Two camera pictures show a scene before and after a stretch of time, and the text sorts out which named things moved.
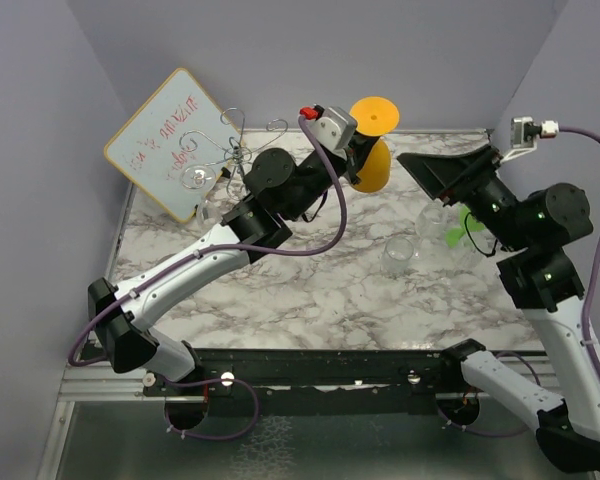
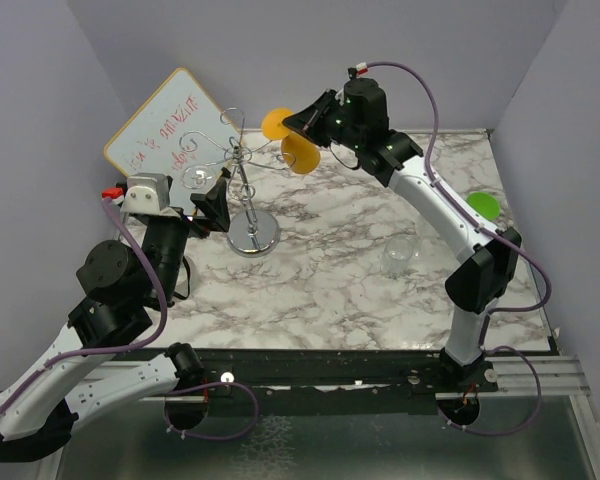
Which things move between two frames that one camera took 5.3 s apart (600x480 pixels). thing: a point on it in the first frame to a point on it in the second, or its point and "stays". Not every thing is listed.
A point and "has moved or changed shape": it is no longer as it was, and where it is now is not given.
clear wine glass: (201, 178) stays
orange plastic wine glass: (375, 116) has moved or changed shape
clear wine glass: (397, 255) stays
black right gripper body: (489, 199) to (335, 128)
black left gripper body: (350, 164) to (169, 242)
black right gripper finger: (437, 172) to (310, 119)
